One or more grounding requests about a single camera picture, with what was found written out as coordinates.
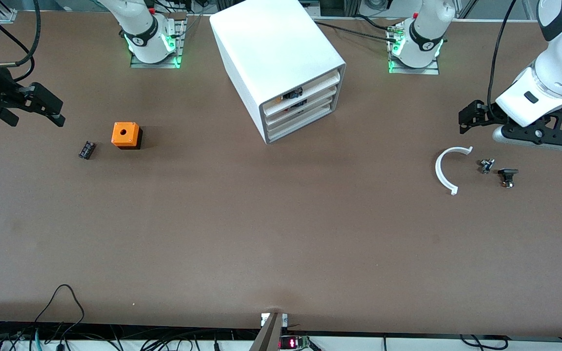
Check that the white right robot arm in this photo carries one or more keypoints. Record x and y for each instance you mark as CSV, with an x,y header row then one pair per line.
x,y
142,29

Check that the dark cylindrical capacitor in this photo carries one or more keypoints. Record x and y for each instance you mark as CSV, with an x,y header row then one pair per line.
x,y
87,150

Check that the small metal black component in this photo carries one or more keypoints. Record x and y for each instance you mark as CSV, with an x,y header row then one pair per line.
x,y
486,165

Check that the white curved plastic arc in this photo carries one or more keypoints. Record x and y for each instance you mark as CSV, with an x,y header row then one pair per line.
x,y
438,170

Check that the small dark electronic component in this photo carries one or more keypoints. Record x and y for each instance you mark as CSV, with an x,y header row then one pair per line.
x,y
296,105

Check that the red LED display module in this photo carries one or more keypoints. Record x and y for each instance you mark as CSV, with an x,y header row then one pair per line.
x,y
293,342

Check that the small black switch component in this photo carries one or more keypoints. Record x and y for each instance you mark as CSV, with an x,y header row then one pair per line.
x,y
508,174

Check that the orange button enclosure box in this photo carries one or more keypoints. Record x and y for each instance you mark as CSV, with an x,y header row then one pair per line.
x,y
125,132

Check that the aluminium frame profile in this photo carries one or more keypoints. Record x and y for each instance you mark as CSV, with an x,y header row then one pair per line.
x,y
8,16

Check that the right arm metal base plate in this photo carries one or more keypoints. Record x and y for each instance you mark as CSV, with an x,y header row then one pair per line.
x,y
180,48

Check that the brown camera post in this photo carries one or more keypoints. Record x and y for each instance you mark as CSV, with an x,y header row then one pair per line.
x,y
267,336

